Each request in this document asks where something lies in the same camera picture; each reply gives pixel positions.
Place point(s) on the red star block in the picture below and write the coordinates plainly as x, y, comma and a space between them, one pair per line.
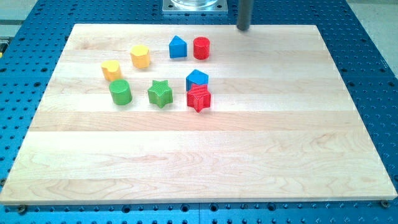
198, 97

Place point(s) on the blue pentagon block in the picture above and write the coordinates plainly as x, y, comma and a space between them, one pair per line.
196, 77

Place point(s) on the green star block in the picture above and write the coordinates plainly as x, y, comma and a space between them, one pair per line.
160, 93

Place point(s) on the blue triangle block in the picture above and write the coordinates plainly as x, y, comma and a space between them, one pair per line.
177, 47

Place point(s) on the red cylinder block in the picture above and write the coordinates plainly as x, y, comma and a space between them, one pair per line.
201, 48

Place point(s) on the yellow hexagon block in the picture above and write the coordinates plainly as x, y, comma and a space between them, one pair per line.
140, 56

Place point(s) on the green cylinder block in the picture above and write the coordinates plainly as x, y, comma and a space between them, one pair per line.
120, 92

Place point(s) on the yellow heart block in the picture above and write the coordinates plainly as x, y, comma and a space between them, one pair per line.
111, 70

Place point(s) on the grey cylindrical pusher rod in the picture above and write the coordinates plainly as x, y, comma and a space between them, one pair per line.
244, 14

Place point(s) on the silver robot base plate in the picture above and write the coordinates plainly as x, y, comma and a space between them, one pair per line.
194, 6

